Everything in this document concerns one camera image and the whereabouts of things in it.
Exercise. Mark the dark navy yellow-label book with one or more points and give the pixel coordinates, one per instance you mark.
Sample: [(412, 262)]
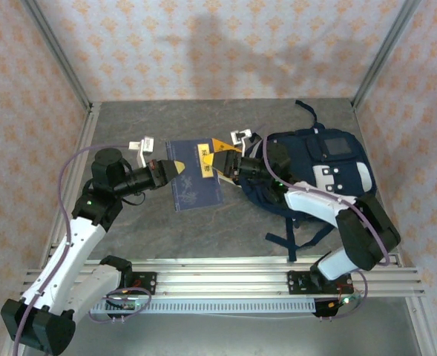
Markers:
[(188, 185)]

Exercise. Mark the navy blue student backpack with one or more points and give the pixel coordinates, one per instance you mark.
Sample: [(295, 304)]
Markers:
[(329, 167)]

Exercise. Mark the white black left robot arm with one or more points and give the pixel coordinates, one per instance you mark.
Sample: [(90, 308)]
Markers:
[(77, 241)]

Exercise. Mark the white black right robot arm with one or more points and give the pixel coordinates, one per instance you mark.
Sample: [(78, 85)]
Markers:
[(314, 202)]

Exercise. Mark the small circuit board with LED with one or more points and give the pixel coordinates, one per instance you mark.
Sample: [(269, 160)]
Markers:
[(331, 306), (127, 306)]

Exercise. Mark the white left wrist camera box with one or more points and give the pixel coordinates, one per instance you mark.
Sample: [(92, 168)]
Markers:
[(144, 146)]

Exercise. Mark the aluminium table side rail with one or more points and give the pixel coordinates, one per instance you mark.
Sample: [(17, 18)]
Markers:
[(81, 148)]

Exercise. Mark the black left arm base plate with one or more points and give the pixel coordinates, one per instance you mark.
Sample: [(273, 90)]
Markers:
[(147, 283)]

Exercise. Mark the aluminium mounting rail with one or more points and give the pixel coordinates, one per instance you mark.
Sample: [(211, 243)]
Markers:
[(222, 282)]

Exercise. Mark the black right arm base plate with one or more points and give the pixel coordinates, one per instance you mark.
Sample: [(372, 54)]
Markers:
[(296, 282)]

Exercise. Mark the aluminium frame post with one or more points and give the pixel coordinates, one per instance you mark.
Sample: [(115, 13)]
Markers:
[(385, 52), (58, 55)]

